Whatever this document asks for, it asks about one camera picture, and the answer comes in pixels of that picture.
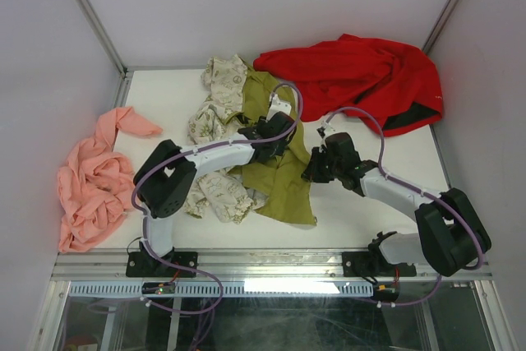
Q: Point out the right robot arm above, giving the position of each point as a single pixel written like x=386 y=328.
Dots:
x=450 y=235

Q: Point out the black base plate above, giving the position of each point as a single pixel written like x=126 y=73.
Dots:
x=164 y=264
x=368 y=265

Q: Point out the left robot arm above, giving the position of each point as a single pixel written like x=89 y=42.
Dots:
x=165 y=178

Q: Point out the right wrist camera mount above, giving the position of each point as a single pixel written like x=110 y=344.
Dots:
x=325 y=130

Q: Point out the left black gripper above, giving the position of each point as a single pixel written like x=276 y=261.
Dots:
x=262 y=121

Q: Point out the cream green patterned jacket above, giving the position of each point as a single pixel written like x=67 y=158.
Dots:
x=258 y=177

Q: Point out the white slotted cable duct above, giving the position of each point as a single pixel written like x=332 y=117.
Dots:
x=273 y=287

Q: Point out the aluminium front rail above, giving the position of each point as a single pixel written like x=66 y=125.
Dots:
x=224 y=264

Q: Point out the right aluminium corner post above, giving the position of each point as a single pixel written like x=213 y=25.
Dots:
x=440 y=25

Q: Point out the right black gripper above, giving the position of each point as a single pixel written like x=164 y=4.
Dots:
x=311 y=173

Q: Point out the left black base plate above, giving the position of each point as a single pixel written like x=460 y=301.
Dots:
x=164 y=264

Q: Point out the aluminium corner post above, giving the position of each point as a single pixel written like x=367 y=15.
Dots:
x=102 y=36
x=440 y=25

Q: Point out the red garment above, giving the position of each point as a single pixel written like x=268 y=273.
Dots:
x=397 y=84

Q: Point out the left aluminium corner post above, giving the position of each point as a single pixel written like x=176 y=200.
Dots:
x=102 y=36

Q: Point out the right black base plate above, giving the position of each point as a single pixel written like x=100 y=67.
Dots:
x=368 y=265

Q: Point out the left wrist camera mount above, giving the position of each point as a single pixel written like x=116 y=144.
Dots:
x=278 y=106

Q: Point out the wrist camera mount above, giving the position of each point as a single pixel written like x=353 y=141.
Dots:
x=325 y=130
x=278 y=106

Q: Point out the pink garment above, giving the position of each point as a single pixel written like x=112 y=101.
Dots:
x=95 y=184

